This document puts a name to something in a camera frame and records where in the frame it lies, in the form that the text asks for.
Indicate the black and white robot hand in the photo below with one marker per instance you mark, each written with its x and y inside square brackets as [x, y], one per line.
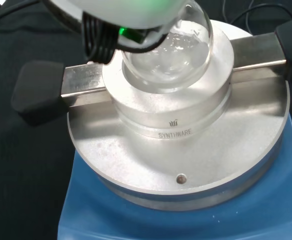
[126, 12]

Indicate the heater with blue base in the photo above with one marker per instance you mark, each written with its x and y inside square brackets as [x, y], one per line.
[186, 150]

